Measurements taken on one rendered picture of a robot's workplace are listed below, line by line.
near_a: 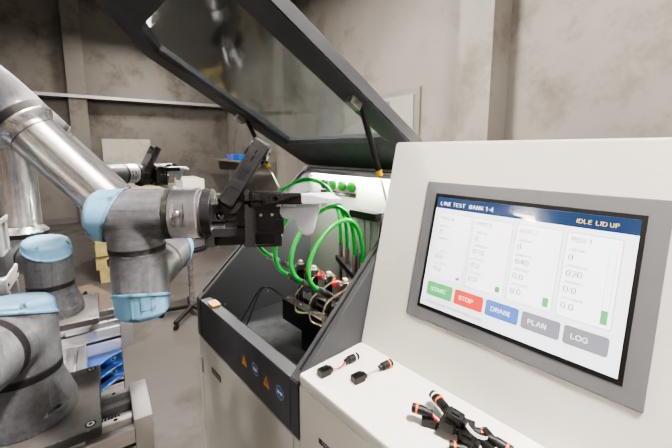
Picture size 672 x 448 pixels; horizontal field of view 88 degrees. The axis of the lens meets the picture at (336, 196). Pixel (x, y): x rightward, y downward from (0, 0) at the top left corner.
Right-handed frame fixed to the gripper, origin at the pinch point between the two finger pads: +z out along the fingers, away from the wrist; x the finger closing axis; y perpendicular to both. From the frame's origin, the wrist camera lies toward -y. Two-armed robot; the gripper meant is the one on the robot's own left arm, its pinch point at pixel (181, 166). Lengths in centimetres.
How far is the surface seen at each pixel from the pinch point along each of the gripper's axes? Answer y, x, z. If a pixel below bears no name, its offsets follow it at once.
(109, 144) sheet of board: 69, -633, 300
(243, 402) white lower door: 65, 69, -26
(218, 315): 44, 50, -20
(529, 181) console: -19, 135, -16
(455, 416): 25, 132, -37
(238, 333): 43, 65, -25
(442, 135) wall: -29, 53, 250
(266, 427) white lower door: 63, 83, -30
